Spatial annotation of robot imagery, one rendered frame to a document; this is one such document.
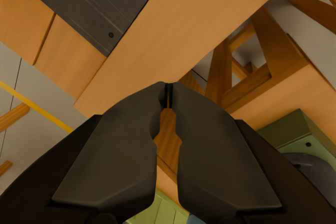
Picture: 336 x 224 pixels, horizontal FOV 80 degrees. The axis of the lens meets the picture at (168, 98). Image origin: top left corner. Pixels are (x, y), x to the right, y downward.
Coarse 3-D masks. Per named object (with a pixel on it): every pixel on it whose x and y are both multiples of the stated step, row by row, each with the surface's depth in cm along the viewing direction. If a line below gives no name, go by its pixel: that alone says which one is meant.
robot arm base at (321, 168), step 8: (296, 152) 39; (296, 160) 38; (304, 160) 38; (312, 160) 38; (320, 160) 38; (304, 168) 37; (312, 168) 36; (320, 168) 37; (328, 168) 37; (312, 176) 36; (320, 176) 36; (328, 176) 36; (320, 184) 35; (328, 184) 35; (328, 192) 34; (328, 200) 33
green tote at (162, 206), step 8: (160, 192) 84; (160, 200) 82; (168, 200) 85; (152, 208) 78; (160, 208) 80; (168, 208) 83; (176, 208) 85; (136, 216) 72; (144, 216) 74; (152, 216) 76; (160, 216) 78; (168, 216) 81; (176, 216) 84; (184, 216) 86
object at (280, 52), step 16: (256, 16) 89; (240, 32) 98; (256, 32) 75; (272, 32) 63; (224, 48) 102; (272, 48) 55; (288, 48) 48; (224, 64) 87; (240, 64) 110; (272, 64) 49; (288, 64) 44; (208, 80) 81; (224, 80) 76; (256, 80) 53; (208, 96) 69; (224, 96) 62; (240, 96) 56
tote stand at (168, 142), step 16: (192, 80) 136; (160, 112) 92; (160, 128) 87; (160, 144) 82; (176, 144) 91; (160, 160) 78; (176, 160) 86; (160, 176) 79; (176, 176) 81; (176, 192) 82
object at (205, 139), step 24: (168, 96) 13; (192, 96) 10; (192, 120) 8; (216, 120) 9; (192, 144) 7; (216, 144) 7; (240, 144) 7; (192, 168) 6; (216, 168) 6; (240, 168) 6; (192, 192) 6; (216, 192) 6; (240, 192) 6; (264, 192) 6; (216, 216) 6
